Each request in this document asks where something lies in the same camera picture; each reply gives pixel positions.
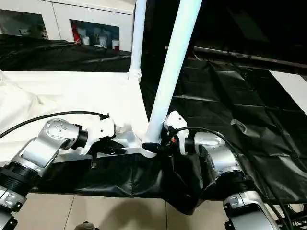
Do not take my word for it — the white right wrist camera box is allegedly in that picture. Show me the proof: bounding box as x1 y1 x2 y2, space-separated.
164 110 188 156

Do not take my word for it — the white flat board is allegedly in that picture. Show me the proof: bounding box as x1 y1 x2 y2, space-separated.
268 70 307 115

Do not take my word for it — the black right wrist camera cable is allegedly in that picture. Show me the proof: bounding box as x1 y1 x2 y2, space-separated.
172 126 294 230

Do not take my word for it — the dark metal rod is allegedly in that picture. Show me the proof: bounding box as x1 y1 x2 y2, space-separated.
193 46 307 67

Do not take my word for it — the black plastic mat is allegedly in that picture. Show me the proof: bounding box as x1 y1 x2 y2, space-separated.
0 33 307 216

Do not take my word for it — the black cable bundle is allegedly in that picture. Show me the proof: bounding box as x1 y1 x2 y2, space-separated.
273 202 307 230

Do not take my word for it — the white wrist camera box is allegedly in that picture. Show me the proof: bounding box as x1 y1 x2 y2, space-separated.
164 110 188 156
78 114 118 156

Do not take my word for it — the white plastic table top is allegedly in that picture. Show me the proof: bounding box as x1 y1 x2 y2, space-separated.
0 70 161 165

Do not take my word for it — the white glass-door cabinet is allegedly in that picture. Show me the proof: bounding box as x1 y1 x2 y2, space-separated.
0 0 135 52

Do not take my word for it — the white plastic table leg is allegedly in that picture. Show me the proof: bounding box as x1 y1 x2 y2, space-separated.
127 0 147 82
142 0 204 150

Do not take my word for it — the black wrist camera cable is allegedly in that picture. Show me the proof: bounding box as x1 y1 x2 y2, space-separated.
0 111 110 140
172 126 294 230

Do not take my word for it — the black left wrist camera cable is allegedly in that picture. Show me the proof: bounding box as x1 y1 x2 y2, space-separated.
0 111 110 140

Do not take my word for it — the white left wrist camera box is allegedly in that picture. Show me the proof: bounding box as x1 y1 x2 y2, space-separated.
78 114 118 156

